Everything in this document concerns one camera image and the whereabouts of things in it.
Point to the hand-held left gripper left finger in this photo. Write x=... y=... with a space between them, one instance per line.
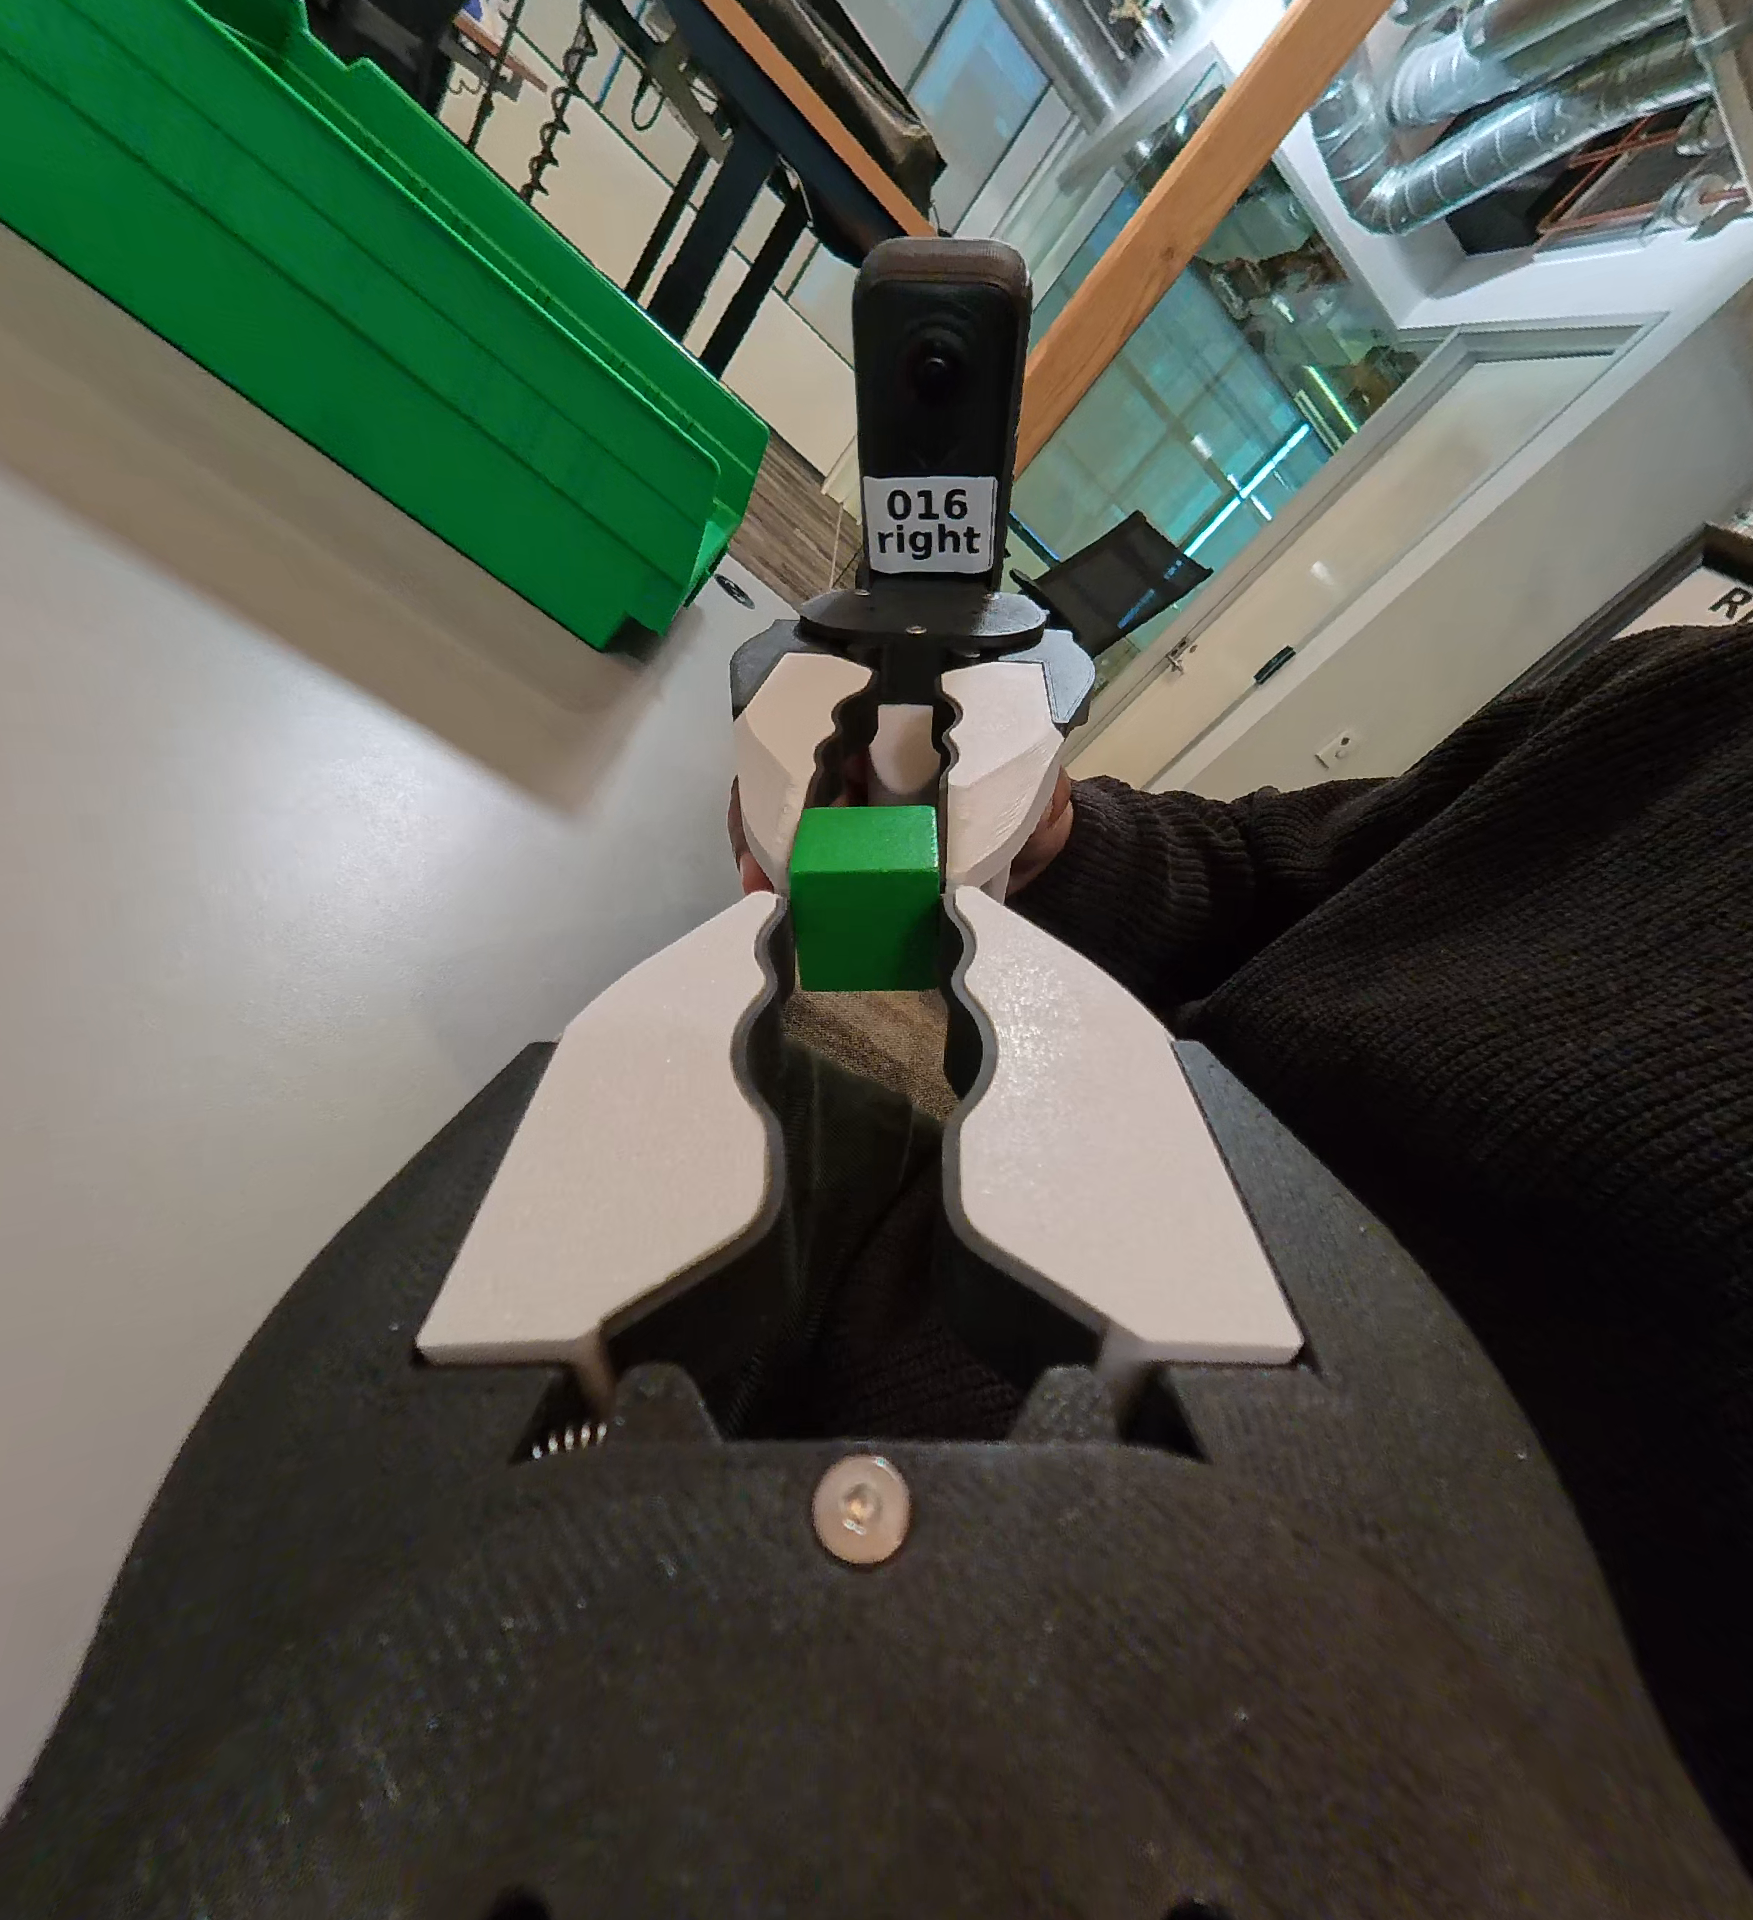
x=605 y=1185

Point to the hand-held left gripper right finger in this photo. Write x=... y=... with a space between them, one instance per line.
x=1124 y=1185

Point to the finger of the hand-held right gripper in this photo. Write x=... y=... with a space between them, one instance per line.
x=1005 y=765
x=786 y=749

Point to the small green cube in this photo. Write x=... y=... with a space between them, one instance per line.
x=859 y=915

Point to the green plastic bin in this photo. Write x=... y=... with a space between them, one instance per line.
x=291 y=271

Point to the person's right forearm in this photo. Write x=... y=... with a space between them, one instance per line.
x=1236 y=884

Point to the black standing desk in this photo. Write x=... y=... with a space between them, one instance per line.
x=801 y=105

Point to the person's right hand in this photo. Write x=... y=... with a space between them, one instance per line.
x=1048 y=840

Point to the black office chair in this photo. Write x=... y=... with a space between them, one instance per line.
x=1116 y=579

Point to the wooden beam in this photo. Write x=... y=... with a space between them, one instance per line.
x=1190 y=193

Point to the white metal cabinet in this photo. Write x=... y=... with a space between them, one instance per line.
x=1415 y=601

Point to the cluster of silver ducts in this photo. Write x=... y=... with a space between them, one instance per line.
x=1492 y=121

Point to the black framed sign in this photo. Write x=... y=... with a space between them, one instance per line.
x=1716 y=601

